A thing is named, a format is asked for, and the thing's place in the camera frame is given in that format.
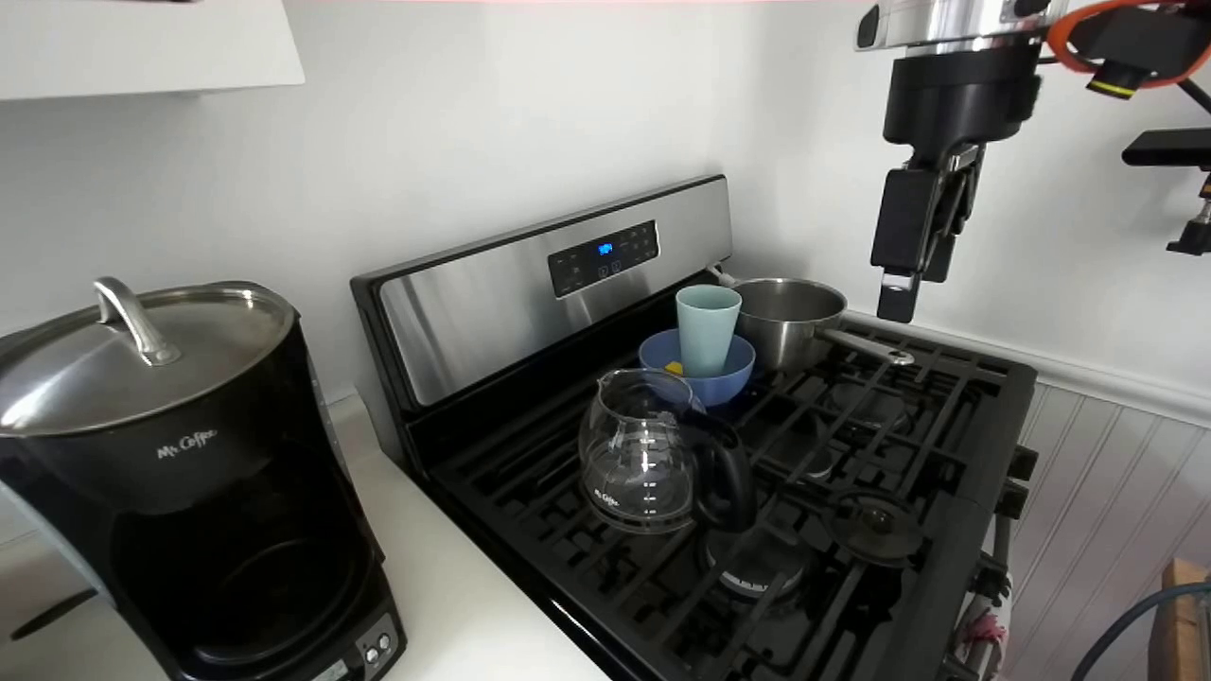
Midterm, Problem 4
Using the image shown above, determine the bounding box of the brown cardboard box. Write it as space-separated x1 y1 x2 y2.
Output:
1146 556 1211 681

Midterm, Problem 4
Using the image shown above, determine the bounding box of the white wall cabinet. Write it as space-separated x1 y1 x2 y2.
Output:
0 0 309 105

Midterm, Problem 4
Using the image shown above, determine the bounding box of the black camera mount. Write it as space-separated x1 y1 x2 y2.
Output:
1122 124 1211 262

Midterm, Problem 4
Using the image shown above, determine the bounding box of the black and steel gas stove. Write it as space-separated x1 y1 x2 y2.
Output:
350 170 1042 681

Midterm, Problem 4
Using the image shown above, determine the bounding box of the blue hose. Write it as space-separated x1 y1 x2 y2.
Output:
1069 580 1211 681

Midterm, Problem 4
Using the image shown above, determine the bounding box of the black drip coffee maker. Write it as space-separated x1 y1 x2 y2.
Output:
0 284 410 681

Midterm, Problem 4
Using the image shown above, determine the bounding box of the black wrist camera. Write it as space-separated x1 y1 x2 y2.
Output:
1088 6 1211 97

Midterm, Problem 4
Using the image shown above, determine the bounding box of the blue plastic bowl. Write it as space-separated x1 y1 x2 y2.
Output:
635 329 761 415

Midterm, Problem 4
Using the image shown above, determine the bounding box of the glass carafe with black handle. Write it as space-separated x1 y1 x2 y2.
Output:
577 367 761 539

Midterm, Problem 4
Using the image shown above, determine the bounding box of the teal plastic cup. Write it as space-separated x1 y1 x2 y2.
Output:
675 284 747 380

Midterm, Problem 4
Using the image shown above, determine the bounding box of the white countertop appliance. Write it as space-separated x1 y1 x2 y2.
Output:
0 476 169 681

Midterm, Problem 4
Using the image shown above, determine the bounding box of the stainless steel pot lid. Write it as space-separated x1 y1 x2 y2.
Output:
0 275 304 439

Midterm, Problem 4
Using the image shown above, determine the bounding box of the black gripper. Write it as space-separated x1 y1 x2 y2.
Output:
867 40 1047 325

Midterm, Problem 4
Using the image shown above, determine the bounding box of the stainless steel saucepan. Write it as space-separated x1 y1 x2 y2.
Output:
722 275 920 380

